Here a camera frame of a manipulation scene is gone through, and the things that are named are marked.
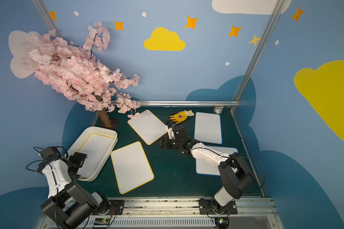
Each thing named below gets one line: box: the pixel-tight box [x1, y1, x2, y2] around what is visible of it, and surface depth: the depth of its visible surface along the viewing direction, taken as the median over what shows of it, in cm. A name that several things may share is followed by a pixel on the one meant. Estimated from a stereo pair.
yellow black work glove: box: [169, 109, 195, 125], surface depth 117 cm
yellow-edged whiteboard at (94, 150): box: [78, 133, 116, 179], surface depth 101 cm
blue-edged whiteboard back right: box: [193, 112, 224, 145], surface depth 114 cm
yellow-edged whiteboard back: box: [127, 109, 168, 146], surface depth 113 cm
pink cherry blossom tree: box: [27, 21, 141, 129], surface depth 71 cm
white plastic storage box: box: [66, 126, 119, 182], surface depth 100 cm
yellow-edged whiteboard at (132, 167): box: [110, 141, 155, 195], surface depth 92 cm
